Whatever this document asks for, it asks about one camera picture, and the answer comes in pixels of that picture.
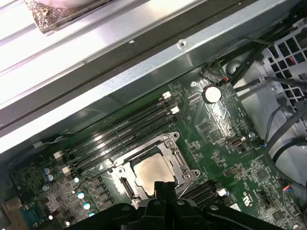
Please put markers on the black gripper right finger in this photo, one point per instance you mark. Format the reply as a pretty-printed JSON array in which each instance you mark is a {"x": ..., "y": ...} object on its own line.
[{"x": 177, "y": 215}]

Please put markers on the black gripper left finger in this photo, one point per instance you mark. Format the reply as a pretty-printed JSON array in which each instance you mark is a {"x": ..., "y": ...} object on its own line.
[{"x": 156, "y": 215}]

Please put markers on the silver cpu plate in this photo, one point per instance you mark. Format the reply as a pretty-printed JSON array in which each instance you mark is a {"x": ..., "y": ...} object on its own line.
[{"x": 153, "y": 172}]

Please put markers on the cpu socket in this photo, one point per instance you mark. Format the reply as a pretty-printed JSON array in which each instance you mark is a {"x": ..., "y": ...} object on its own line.
[{"x": 141, "y": 153}]

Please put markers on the silver capacitor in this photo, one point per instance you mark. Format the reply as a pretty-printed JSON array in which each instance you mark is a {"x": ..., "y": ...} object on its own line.
[
  {"x": 92, "y": 214},
  {"x": 48, "y": 170},
  {"x": 76, "y": 180},
  {"x": 80, "y": 195},
  {"x": 50, "y": 177},
  {"x": 86, "y": 206}
]

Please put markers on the green motherboard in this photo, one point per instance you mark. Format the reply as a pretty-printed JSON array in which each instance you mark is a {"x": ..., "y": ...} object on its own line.
[{"x": 204, "y": 155}]

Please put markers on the silver internal usb port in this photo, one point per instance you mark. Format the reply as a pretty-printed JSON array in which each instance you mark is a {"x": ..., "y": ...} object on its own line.
[{"x": 236, "y": 141}]

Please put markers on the metal rear port block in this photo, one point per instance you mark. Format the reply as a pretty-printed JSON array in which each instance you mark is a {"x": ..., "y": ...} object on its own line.
[{"x": 33, "y": 215}]

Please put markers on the silver coin battery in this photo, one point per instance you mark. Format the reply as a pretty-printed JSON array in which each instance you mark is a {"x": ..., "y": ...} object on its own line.
[{"x": 211, "y": 94}]

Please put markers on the open black pc case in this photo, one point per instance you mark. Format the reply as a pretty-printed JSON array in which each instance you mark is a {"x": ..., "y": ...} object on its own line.
[{"x": 144, "y": 72}]

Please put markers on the grey metal drive cage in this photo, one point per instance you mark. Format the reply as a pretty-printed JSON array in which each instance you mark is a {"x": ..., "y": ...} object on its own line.
[{"x": 268, "y": 56}]

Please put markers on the loose dark circuit board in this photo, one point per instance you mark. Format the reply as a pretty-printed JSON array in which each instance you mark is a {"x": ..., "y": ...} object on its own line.
[{"x": 51, "y": 16}]

